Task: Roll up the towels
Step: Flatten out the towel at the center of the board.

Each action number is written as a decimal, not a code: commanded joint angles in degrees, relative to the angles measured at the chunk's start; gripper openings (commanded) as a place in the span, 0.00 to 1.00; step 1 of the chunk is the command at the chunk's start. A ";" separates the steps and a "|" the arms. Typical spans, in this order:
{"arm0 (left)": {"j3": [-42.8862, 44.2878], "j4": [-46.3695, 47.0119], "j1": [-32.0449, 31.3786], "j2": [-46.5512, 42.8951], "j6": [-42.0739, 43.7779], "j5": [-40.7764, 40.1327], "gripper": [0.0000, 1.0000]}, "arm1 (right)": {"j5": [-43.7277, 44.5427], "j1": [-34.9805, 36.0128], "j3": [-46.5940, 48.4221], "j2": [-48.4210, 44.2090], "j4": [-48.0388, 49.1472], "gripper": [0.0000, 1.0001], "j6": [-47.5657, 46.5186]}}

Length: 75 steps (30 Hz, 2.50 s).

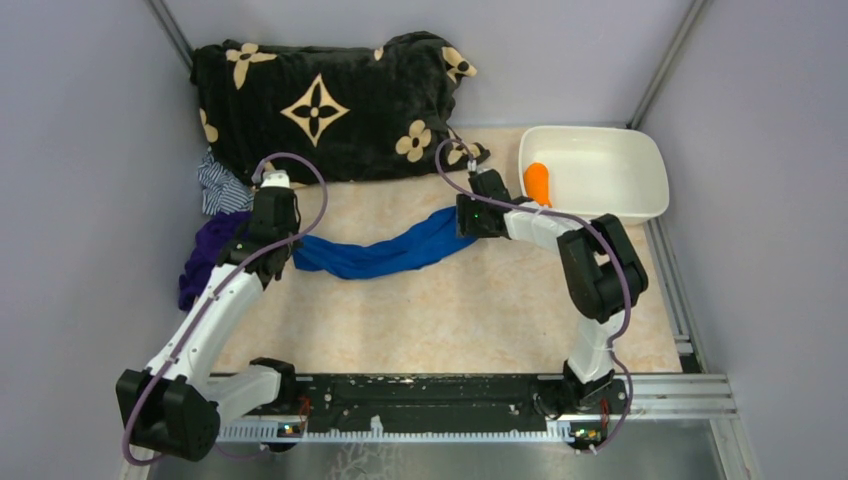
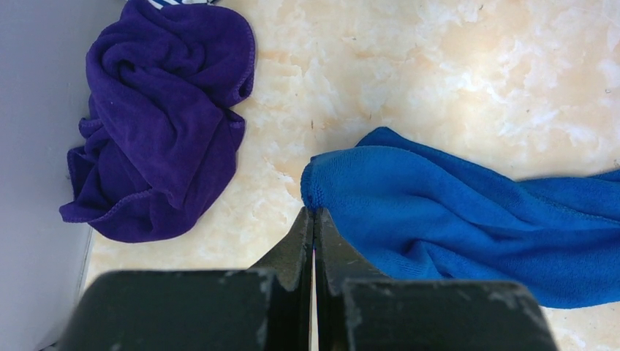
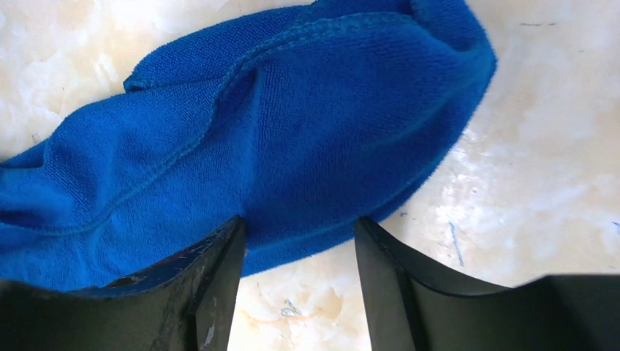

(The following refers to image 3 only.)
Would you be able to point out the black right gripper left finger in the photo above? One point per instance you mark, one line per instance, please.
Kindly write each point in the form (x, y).
(184, 302)

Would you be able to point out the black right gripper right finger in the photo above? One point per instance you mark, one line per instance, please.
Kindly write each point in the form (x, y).
(413, 302)

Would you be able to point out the blue towel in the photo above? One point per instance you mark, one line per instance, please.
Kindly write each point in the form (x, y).
(300, 119)

